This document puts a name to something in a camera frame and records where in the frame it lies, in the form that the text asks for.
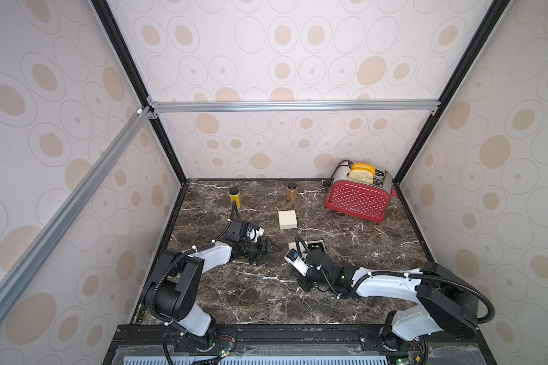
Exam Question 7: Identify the pale toast slice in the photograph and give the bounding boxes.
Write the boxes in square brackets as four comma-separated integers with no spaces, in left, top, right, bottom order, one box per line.
[349,170,374,185]

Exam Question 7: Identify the cream square box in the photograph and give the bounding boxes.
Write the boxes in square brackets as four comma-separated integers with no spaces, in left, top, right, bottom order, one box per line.
[288,240,327,255]

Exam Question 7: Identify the yellow spice jar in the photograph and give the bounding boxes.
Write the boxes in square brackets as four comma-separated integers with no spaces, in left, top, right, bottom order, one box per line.
[228,186,241,208]

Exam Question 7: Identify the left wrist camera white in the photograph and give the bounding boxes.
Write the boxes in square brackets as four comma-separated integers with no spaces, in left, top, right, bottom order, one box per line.
[247,228,264,243]

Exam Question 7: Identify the aluminium rail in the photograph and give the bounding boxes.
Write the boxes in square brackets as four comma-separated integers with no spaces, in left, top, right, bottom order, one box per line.
[0,106,152,325]
[152,99,441,113]

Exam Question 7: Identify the brown spice jar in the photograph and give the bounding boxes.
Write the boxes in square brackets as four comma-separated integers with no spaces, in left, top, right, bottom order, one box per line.
[286,181,298,202]

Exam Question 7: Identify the black toaster cable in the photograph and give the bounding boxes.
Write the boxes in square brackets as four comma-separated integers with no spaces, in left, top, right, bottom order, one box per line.
[323,159,353,188]

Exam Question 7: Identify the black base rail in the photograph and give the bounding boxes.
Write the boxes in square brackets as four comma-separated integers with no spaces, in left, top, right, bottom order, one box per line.
[104,325,496,364]

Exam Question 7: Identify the cream drawer jewelry box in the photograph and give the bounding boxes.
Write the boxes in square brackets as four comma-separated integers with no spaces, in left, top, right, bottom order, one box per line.
[278,210,298,230]

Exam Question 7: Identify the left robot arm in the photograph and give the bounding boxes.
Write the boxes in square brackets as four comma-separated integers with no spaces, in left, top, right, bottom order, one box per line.
[139,202,282,347]

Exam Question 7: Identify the yellow toast slice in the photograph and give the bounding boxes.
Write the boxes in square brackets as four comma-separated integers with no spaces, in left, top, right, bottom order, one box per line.
[351,163,376,176]

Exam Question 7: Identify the left aluminium rail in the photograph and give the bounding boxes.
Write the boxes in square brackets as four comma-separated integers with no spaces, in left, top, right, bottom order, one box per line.
[0,106,152,325]

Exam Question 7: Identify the red polka dot toaster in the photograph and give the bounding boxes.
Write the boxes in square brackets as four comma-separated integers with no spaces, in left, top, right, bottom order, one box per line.
[324,160,396,222]

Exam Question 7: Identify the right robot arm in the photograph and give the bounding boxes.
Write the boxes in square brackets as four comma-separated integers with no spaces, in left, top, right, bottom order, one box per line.
[285,246,496,351]

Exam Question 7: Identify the back aluminium rail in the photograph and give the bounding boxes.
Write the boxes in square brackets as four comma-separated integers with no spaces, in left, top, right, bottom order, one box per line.
[152,99,441,113]

